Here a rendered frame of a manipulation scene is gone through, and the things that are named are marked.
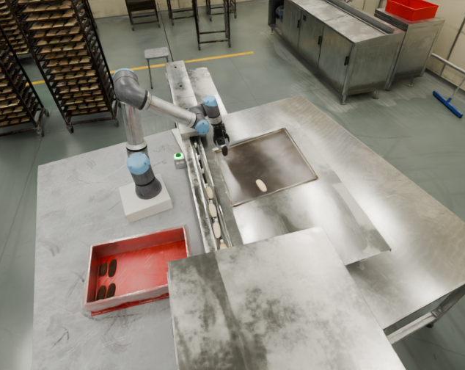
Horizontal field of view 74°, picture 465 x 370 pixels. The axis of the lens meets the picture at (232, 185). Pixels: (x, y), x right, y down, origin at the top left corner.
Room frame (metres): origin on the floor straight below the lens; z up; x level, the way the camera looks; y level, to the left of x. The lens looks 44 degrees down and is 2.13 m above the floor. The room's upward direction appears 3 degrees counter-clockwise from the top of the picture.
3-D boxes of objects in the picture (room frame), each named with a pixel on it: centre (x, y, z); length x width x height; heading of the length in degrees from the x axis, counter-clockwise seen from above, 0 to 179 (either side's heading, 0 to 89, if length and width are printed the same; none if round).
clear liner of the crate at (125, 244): (0.78, 0.44, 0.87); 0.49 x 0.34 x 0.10; 101
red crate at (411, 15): (4.22, -2.36, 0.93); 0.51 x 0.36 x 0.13; 16
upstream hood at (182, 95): (2.41, 0.38, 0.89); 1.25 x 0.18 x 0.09; 12
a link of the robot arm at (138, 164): (1.29, 0.50, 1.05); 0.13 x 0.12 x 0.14; 16
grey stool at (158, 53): (4.55, 0.99, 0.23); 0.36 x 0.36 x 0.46; 11
